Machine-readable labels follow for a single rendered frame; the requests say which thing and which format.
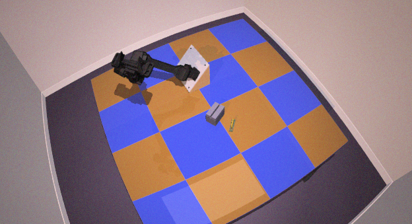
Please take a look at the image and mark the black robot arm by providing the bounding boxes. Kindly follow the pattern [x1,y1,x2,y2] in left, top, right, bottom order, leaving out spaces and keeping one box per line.
[114,50,200,85]

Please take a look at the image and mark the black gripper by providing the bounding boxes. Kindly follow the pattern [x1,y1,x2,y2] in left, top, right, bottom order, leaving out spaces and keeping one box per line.
[111,51,154,79]

